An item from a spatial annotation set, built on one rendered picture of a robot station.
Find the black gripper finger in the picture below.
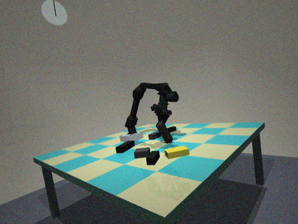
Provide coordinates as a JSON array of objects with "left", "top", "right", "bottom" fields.
[
  {"left": 156, "top": 114, "right": 162, "bottom": 122},
  {"left": 161, "top": 115, "right": 170, "bottom": 126}
]

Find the yellow rectangular block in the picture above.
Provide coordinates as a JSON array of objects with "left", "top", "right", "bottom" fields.
[{"left": 165, "top": 146, "right": 190, "bottom": 159}]

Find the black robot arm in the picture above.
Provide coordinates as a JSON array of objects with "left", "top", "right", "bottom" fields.
[{"left": 125, "top": 82, "right": 179, "bottom": 134}]

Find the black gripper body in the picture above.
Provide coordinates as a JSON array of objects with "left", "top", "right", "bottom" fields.
[{"left": 154, "top": 101, "right": 172, "bottom": 115}]

